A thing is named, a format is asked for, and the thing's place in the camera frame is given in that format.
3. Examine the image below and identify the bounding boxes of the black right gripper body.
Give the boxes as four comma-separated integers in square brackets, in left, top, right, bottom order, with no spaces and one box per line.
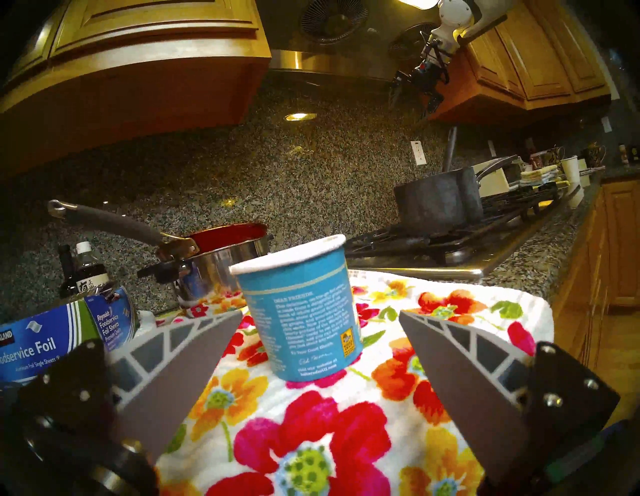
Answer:
[410,50,451,93]

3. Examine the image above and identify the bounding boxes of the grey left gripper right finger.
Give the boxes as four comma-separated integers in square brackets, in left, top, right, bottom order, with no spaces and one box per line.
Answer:
[398,310,622,488]

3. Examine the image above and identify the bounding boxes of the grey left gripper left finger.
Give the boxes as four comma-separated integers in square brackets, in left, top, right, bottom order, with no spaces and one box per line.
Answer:
[17,310,244,466]

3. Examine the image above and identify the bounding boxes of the blue oatmeal paper cup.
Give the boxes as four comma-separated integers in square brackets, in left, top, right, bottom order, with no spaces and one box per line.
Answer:
[229,234,364,383]

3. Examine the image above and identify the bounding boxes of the stainless range hood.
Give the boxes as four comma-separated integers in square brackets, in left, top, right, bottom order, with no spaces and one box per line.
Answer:
[260,0,451,83]

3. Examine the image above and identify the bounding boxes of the white toaster oven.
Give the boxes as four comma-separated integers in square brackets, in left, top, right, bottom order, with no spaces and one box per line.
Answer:
[472,159,526,198]

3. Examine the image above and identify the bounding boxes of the dark speckled saucepan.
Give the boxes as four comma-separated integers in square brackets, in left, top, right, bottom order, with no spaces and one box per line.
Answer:
[393,155,521,236]

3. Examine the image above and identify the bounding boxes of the stainless gas stovetop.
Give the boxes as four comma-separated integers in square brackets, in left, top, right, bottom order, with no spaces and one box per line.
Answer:
[345,182,583,282]

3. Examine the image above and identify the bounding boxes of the steel pan red inside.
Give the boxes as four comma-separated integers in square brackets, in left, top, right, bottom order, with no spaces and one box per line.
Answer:
[47,199,275,308]

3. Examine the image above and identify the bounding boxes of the dark bottle white cap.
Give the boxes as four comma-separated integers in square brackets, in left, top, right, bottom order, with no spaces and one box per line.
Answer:
[74,241,112,296]

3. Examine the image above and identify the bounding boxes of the folded dish cloth stack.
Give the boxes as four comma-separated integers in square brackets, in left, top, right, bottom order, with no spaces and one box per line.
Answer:
[520,165,560,187]

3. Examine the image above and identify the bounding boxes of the blue foil sheet box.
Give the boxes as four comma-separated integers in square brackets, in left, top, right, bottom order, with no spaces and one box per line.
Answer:
[0,285,141,386]

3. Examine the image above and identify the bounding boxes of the slim black bottle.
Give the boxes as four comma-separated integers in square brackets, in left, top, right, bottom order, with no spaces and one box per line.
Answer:
[57,244,78,300]

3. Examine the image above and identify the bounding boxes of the floral kitchen towel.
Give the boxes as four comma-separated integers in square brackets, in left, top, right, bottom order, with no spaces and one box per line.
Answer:
[155,270,555,496]

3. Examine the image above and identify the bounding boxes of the plain white paper cup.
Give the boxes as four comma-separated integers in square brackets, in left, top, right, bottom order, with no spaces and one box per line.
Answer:
[560,156,582,188]

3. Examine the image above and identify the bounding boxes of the wooden base cabinets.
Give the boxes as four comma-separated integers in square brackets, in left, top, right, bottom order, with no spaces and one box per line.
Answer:
[550,177,640,416]

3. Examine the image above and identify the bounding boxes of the wooden wall cabinet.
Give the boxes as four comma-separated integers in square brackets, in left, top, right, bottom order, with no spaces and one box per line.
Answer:
[0,0,273,178]
[430,0,613,126]

